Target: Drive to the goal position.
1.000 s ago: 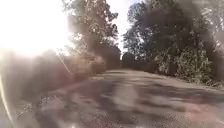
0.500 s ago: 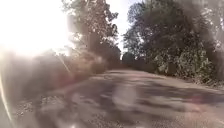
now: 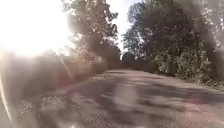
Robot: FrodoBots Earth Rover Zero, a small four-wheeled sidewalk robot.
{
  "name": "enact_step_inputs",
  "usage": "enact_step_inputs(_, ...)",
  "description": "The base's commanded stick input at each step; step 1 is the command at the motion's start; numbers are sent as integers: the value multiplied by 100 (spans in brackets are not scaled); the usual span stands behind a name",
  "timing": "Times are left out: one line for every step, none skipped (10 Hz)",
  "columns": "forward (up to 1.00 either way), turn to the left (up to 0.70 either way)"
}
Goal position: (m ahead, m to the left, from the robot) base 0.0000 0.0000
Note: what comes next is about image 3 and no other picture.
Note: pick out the grey asphalt road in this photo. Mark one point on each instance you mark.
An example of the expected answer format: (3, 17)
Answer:
(133, 100)

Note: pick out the row of bushes and trees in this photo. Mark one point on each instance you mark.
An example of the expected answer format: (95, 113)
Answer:
(90, 43)

